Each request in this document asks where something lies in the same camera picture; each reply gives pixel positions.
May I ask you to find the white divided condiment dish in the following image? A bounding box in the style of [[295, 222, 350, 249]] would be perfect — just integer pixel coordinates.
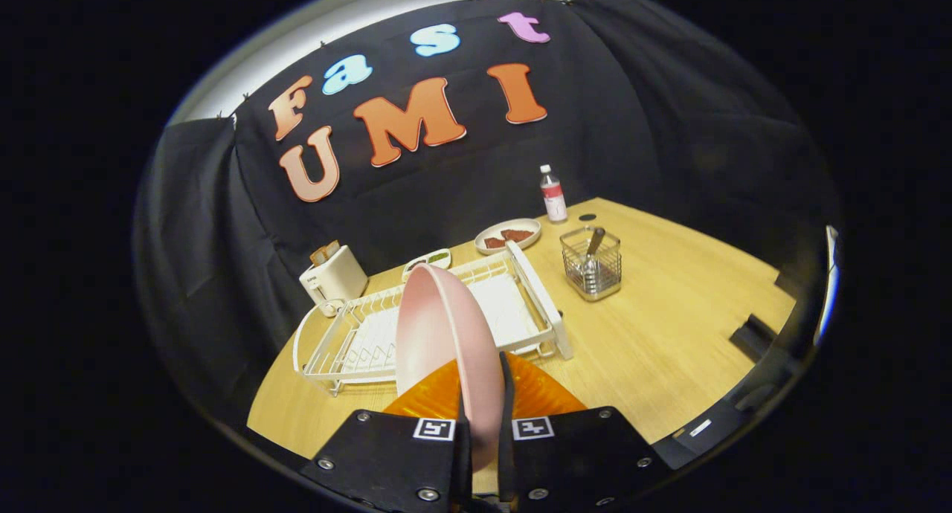
[[402, 248, 452, 282]]

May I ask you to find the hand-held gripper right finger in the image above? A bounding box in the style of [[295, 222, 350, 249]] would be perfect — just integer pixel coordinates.
[[497, 351, 675, 513]]

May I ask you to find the clear bottle with red label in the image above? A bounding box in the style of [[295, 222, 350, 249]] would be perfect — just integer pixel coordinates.
[[539, 164, 568, 223]]

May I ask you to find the white wire dish rack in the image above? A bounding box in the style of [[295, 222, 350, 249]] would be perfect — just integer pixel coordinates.
[[293, 240, 574, 397]]

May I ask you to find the white toaster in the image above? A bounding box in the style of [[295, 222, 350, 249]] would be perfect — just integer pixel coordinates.
[[299, 245, 370, 318]]

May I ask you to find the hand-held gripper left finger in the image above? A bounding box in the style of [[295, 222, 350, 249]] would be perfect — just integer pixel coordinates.
[[300, 358, 475, 513]]

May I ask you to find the white plate with meat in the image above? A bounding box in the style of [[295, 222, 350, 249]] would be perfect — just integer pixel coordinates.
[[475, 218, 542, 256]]

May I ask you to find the metal wire basket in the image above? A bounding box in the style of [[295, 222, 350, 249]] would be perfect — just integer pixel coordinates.
[[559, 225, 623, 302]]

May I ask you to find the pink plate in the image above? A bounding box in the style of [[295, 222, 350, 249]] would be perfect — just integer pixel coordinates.
[[396, 264, 506, 473]]

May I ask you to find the black backdrop cloth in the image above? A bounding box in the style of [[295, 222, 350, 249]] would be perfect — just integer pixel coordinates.
[[132, 0, 841, 425]]

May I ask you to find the spoon with dark handle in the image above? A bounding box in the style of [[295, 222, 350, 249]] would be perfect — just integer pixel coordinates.
[[584, 227, 607, 291]]

